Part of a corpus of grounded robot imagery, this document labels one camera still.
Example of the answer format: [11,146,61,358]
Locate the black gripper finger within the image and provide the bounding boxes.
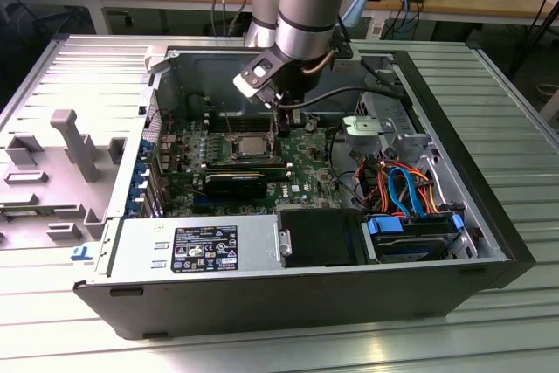
[279,104,293,138]

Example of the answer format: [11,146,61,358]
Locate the metal socket cover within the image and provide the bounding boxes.
[266,119,283,158]

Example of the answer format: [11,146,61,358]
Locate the silver CPU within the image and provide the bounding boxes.
[235,135,268,158]

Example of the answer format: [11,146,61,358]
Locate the black RAM slot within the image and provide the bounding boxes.
[203,114,274,121]
[204,161,293,168]
[204,168,294,176]
[203,118,274,126]
[203,110,274,118]
[204,164,293,171]
[204,122,274,130]

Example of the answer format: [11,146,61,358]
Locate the CPU socket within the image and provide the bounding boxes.
[229,128,283,161]

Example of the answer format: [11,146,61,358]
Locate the black bay cover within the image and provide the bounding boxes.
[278,208,366,268]

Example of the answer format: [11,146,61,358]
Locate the green motherboard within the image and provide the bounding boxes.
[159,114,363,219]

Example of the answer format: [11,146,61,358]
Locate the black graphics card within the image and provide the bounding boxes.
[203,170,268,200]

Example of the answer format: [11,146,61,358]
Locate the silver drive cage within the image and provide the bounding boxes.
[354,67,433,160]

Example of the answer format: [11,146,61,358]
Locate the hard disk in blue carrier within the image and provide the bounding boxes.
[361,213,464,263]

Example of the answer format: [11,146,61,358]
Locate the black power supply label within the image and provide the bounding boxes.
[173,226,239,273]

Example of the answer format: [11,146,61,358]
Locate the black PC case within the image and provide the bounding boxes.
[72,43,537,342]

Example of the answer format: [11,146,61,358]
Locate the silver power supply unit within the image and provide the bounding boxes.
[104,214,280,278]

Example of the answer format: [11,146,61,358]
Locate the grey parts rack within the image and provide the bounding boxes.
[0,108,128,252]

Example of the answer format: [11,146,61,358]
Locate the green RAM stick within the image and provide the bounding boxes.
[0,208,43,220]

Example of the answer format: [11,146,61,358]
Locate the copper coloured hose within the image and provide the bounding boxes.
[302,49,336,75]

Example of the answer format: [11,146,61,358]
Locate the black camera cable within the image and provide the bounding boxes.
[277,56,410,110]

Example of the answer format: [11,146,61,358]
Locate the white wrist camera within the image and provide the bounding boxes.
[232,47,286,107]

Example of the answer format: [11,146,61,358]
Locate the black wire loop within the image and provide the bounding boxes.
[328,126,366,211]

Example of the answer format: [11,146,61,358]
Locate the silver metal bracket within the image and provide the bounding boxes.
[339,114,388,156]

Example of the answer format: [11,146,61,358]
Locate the orange wire bundle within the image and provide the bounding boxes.
[355,157,442,217]

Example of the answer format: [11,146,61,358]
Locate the blue wire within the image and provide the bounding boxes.
[386,165,433,221]

